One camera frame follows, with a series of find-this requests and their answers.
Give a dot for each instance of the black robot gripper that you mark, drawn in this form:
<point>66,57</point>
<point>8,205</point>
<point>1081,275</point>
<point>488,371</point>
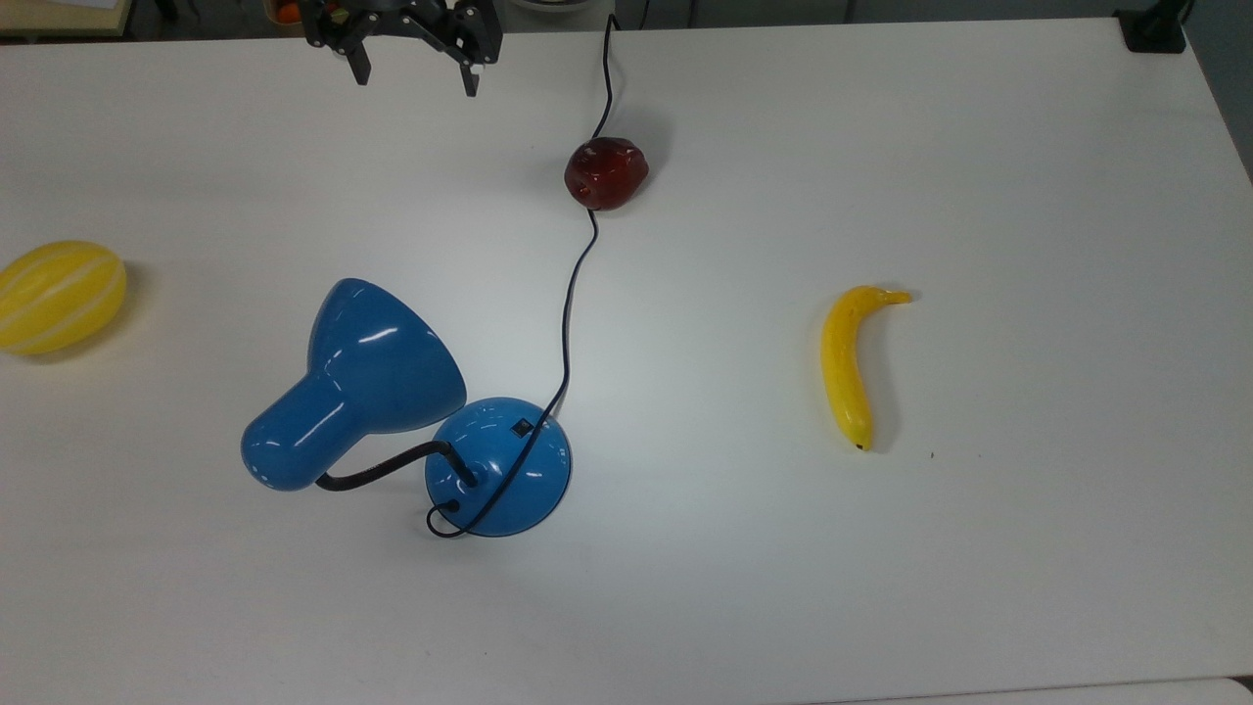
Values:
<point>401,18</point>

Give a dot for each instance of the blue desk lamp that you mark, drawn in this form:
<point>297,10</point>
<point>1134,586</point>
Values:
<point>372,362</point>

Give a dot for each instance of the wooden desk board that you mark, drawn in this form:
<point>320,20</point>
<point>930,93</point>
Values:
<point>59,14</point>

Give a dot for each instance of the small orange object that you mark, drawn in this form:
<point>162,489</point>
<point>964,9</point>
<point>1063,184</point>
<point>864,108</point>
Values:
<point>288,10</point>

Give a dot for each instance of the dark red plastic apple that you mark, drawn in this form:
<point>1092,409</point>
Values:
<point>607,174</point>

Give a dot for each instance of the yellow striped plastic melon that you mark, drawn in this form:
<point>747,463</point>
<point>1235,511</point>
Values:
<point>59,299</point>

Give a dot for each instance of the yellow plastic banana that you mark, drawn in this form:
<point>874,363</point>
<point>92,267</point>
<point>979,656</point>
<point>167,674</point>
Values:
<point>844,372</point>

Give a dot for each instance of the black table clamp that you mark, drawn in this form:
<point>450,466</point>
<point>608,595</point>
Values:
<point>1155,27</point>

